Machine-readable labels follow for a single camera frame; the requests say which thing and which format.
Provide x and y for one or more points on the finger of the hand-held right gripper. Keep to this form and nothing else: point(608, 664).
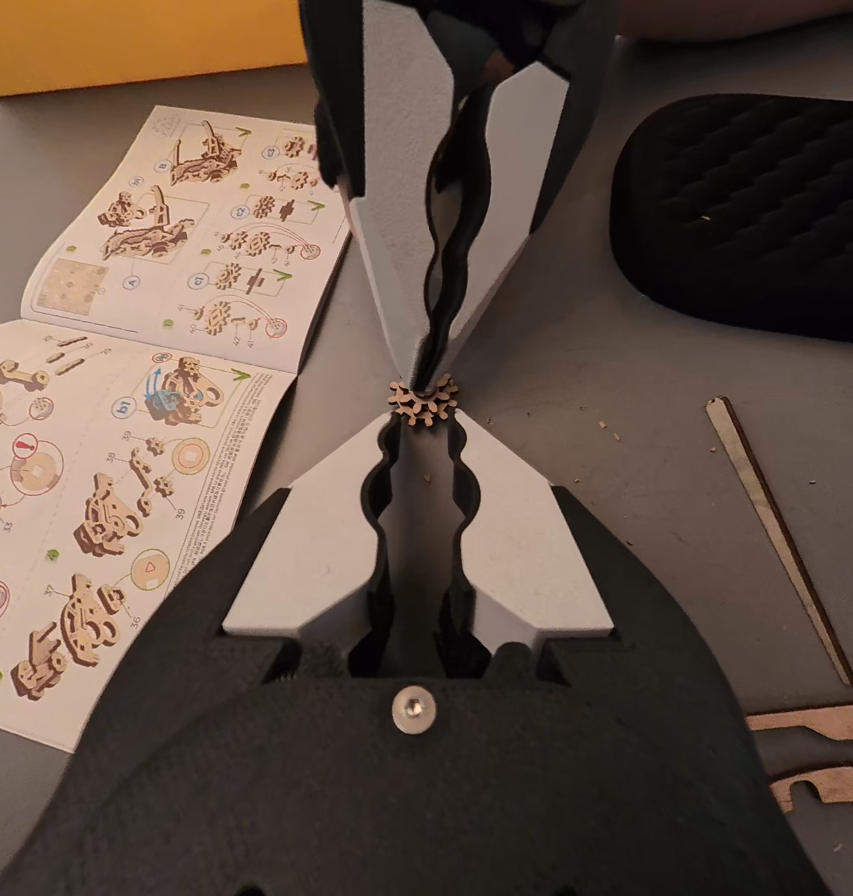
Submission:
point(398, 140)
point(517, 175)

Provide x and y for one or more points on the thin wooden strip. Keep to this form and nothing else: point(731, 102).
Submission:
point(776, 532)

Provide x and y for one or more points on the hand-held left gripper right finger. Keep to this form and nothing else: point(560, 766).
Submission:
point(531, 560)

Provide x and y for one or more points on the laser-cut wooden parts sheet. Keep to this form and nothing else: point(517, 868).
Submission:
point(832, 724)

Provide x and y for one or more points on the wooden gear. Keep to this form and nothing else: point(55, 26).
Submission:
point(419, 409)

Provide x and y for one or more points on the person's right forearm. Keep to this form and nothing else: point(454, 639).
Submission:
point(748, 17)

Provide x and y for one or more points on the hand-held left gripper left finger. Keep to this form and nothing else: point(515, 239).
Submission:
point(307, 560)

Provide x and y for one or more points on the illustrated instruction booklet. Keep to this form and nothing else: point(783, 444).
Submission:
point(118, 420)

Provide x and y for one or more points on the yellow plastic bin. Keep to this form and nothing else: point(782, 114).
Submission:
point(118, 42)

